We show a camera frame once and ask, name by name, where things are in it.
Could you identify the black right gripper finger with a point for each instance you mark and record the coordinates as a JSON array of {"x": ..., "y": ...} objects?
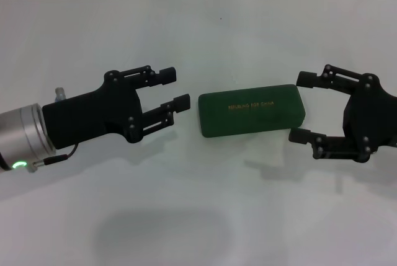
[
  {"x": 325, "y": 146},
  {"x": 328, "y": 78}
]

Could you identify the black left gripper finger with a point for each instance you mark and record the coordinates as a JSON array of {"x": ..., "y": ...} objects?
[
  {"x": 173, "y": 108},
  {"x": 158, "y": 77}
]

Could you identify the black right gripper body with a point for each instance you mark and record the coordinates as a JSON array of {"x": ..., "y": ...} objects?
[{"x": 372, "y": 117}]

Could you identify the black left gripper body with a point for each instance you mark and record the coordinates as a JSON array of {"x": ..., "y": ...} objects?
[{"x": 93, "y": 114}]

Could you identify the green glasses case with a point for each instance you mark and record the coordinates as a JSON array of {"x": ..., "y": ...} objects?
[{"x": 251, "y": 111}]

